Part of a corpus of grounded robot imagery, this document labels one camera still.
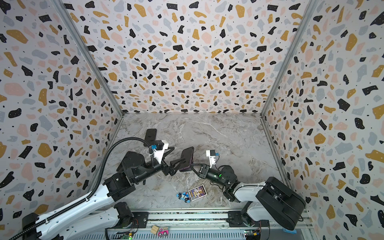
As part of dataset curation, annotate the large black phone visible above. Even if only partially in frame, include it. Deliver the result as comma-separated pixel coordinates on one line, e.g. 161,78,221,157
179,147,195,172

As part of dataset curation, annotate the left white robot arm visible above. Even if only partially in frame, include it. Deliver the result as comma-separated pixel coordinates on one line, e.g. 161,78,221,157
22,150,194,240

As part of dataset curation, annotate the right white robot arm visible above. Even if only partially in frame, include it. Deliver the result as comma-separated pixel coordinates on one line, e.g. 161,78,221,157
190,164,306,231

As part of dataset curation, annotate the phone in black case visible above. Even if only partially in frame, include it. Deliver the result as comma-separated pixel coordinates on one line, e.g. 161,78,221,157
145,129,157,146

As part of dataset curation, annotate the purple card box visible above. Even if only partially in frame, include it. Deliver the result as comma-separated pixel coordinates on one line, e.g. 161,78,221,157
188,185,207,201

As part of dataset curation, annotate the blue toy car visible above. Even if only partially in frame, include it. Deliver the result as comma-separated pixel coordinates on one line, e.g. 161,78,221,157
177,192,191,203

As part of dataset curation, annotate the small wooden block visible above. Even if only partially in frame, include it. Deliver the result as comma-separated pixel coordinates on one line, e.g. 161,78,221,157
151,225,160,235

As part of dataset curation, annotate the pink toy car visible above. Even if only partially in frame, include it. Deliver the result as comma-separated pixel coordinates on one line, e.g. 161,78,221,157
158,228,169,238

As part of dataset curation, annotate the blue sponge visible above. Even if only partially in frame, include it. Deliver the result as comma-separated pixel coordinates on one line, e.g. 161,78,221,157
283,228,297,234

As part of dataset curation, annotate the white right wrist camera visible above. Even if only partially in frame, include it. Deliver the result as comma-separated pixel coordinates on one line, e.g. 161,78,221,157
206,150,220,168

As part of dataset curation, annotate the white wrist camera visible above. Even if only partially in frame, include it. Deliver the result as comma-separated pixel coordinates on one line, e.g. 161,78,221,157
151,140,169,164
206,150,220,168

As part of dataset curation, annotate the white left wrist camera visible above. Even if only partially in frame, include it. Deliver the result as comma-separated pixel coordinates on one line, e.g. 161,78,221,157
151,140,169,164

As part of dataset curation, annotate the aluminium right corner post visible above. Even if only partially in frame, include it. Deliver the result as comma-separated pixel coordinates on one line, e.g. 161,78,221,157
261,0,319,120

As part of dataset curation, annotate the aluminium corner post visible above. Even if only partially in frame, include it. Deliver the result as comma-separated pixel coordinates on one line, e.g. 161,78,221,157
261,0,319,120
52,1,124,118

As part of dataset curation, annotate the aluminium left corner post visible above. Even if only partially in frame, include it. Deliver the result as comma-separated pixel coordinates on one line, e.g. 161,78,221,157
52,1,124,118

